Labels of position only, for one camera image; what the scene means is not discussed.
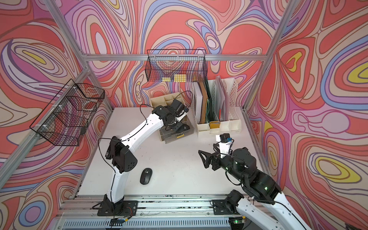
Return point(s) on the beige drawer organizer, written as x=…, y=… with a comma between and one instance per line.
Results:
x=170, y=108

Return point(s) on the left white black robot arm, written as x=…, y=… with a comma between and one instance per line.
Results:
x=121, y=150

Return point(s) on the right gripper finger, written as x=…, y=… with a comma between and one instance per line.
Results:
x=207, y=162
x=206, y=155

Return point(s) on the white book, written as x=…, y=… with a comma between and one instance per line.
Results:
x=198, y=100

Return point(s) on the black computer mouse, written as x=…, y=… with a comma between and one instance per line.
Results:
x=146, y=176
x=184, y=128

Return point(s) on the transparent top drawer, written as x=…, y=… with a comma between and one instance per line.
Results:
x=168, y=135

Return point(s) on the back black wire basket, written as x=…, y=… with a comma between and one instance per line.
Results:
x=168, y=62

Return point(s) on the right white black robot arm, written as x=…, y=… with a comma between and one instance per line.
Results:
x=261, y=200

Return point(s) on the white file rack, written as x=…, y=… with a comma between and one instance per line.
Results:
x=232, y=125

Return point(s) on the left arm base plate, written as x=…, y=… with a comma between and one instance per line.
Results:
x=121, y=208

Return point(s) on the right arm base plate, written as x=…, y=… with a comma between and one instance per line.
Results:
x=219, y=207

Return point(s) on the green folder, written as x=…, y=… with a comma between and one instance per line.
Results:
x=210, y=105

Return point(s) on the black wire basket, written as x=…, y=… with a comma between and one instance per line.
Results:
x=168, y=62
x=66, y=118

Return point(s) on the small yellow notes pad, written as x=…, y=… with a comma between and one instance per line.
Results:
x=166, y=79

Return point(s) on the brown cardboard folder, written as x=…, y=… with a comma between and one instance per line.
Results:
x=204, y=103

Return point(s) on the yellow sticky notes pad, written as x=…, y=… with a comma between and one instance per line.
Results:
x=180, y=78

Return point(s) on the translucent grey folders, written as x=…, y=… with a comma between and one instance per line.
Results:
x=221, y=100

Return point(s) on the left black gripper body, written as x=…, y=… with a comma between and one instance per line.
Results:
x=179, y=123

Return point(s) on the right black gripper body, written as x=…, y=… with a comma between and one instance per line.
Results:
x=226, y=163

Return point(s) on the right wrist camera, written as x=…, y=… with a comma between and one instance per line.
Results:
x=223, y=144

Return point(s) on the aluminium rail base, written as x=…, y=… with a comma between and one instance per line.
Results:
x=153, y=212

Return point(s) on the left black wire basket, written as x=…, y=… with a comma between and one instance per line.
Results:
x=66, y=118

